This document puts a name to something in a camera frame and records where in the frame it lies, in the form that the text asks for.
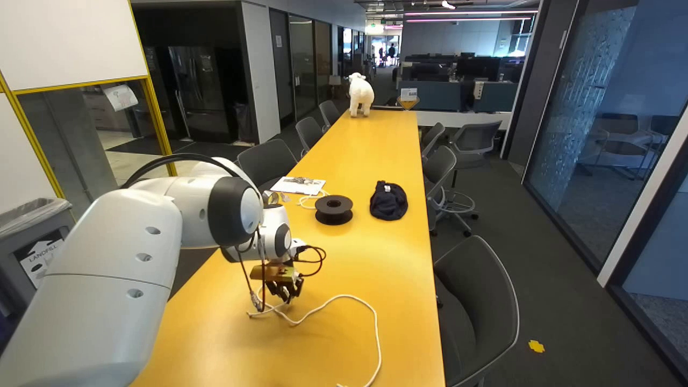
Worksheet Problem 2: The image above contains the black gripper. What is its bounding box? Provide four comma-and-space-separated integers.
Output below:
265, 273, 308, 308

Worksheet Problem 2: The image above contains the white rope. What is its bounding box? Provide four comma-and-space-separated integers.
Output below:
244, 291, 387, 387

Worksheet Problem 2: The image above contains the black filament spool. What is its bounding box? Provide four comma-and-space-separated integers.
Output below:
314, 193, 355, 227

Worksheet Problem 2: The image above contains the white printed paper sheet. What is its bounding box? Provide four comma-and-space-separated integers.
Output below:
269, 174, 326, 197

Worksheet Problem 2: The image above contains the dark grey office chair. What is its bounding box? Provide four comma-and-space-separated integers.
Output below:
421, 145, 479, 239
433, 232, 524, 387
234, 135, 301, 191
292, 113, 326, 152
448, 119, 506, 172
317, 98, 344, 132
420, 120, 448, 158

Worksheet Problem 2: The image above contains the black cloth cap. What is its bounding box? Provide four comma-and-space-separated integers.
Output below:
368, 178, 410, 223

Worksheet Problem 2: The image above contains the white polar bear figure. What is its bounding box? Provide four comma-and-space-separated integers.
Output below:
346, 72, 378, 120

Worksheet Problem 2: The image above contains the small white box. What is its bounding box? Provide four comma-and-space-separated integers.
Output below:
398, 87, 421, 110

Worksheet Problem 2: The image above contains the paper sign on glass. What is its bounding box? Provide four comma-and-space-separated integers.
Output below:
100, 81, 140, 113

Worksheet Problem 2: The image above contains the grey trash bin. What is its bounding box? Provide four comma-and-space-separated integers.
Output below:
0, 197, 77, 320

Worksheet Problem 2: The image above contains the yellow framed glass panel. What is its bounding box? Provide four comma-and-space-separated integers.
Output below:
0, 72, 180, 204

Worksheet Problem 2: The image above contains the thin white string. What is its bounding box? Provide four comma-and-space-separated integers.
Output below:
294, 191, 323, 212

